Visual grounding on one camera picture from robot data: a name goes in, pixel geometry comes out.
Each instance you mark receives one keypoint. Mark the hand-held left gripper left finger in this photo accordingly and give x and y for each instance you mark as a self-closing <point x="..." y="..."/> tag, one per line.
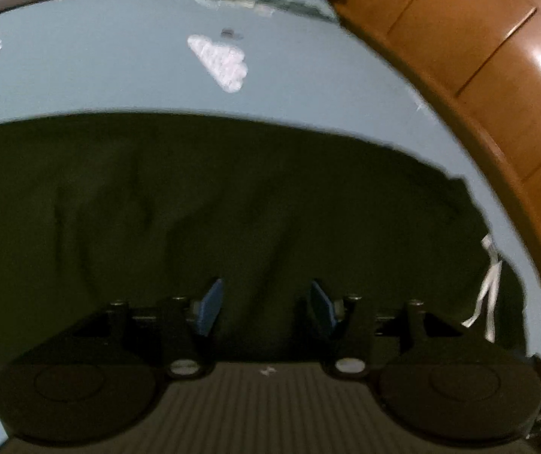
<point x="211" y="305"/>

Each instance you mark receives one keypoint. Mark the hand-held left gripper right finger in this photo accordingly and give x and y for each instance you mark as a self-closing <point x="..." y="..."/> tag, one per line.
<point x="322" y="305"/>

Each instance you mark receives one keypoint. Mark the flat teal pillow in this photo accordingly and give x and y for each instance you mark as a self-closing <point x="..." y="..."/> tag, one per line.
<point x="275" y="2"/>

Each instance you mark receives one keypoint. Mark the wooden bed frame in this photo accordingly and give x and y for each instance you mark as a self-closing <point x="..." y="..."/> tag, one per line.
<point x="488" y="80"/>

